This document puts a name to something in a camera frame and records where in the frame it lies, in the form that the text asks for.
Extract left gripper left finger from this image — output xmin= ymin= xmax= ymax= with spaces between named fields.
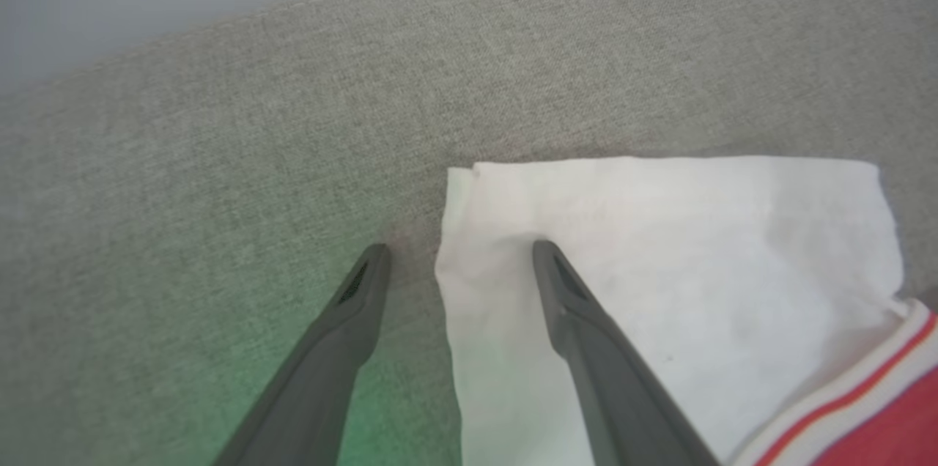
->
xmin=213 ymin=243 xmax=391 ymax=466

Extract red and white shirt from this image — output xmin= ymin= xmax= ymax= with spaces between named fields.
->
xmin=435 ymin=155 xmax=938 ymax=466

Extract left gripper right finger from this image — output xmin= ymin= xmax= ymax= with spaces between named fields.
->
xmin=533 ymin=240 xmax=723 ymax=466

